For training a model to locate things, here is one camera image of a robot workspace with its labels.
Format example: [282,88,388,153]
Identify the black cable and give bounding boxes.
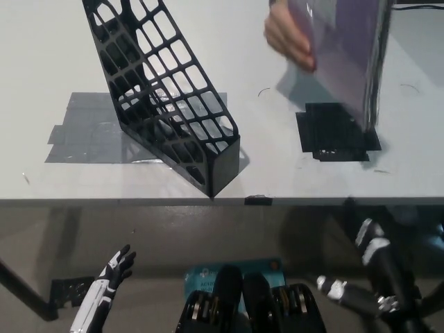
[393,0,444,12]

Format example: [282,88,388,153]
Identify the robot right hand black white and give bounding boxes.
[316,217,423,318]

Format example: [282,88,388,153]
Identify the black tape patch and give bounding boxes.
[295,103,382,162]

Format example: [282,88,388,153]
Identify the person's bare hand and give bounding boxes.
[264,0,318,74]

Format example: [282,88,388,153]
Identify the black plastic magazine stand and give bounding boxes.
[81,0,241,201]

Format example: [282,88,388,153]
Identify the black table leg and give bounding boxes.
[0,258,59,322]
[421,284,444,315]

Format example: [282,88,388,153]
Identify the grey tape patch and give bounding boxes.
[44,92,249,171]

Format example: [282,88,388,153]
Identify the purple spiral notebook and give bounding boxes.
[275,0,393,135]

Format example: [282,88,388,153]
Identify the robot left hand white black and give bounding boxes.
[69,244,137,333]

